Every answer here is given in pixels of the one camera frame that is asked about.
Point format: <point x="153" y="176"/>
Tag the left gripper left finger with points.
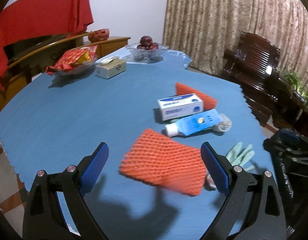
<point x="91" y="166"/>

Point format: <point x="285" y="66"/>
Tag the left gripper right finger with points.
<point x="218" y="168"/>

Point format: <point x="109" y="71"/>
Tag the blue hand cream tube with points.
<point x="193" y="124"/>

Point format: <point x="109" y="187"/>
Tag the orange foam net long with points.
<point x="208" y="101"/>

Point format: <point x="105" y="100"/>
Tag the blue white cotton pad box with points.
<point x="179" y="106"/>

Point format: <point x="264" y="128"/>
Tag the pale green rubber glove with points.
<point x="239" y="156"/>

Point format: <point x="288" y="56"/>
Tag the black trash bag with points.
<point x="293" y="189"/>

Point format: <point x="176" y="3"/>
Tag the clear plastic cup lid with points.
<point x="224" y="125"/>

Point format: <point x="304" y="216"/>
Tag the green potted plant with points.
<point x="297" y="85"/>

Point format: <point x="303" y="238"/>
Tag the blue table cloth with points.
<point x="51" y="124"/>

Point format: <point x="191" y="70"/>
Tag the dark wooden armchair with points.
<point x="253" y="66"/>

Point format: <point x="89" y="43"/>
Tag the glass snack dish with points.
<point x="88" y="65"/>

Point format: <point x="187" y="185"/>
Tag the tissue box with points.
<point x="110" y="67"/>

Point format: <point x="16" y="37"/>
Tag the red snack packet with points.
<point x="73" y="58"/>

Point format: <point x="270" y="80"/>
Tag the glass fruit bowl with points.
<point x="143" y="55"/>

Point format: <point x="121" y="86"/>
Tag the dark red apples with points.
<point x="146" y="43"/>

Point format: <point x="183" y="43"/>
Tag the floral beige curtain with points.
<point x="204" y="29"/>

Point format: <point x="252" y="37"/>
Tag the red cloth cover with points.
<point x="25" y="19"/>

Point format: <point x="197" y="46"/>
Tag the wooden chair back rail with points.
<point x="32" y="56"/>

